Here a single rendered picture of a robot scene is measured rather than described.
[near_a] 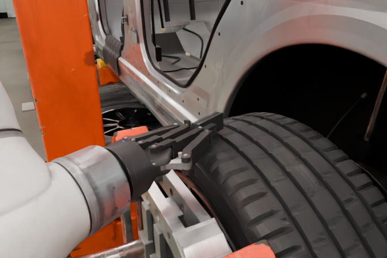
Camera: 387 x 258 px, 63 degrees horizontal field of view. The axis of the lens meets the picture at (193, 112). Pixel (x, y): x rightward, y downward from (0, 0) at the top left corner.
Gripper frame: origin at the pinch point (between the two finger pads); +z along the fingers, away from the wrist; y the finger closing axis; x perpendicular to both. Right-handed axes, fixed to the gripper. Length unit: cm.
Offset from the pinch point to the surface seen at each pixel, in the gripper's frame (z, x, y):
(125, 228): -0.4, -31.8, -26.3
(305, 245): -6.2, -10.6, 19.0
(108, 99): 148, -62, -233
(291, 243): -8.1, -9.5, 17.8
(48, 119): -3.0, -6.2, -49.0
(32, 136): 83, -88, -271
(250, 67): 34.3, 3.6, -10.4
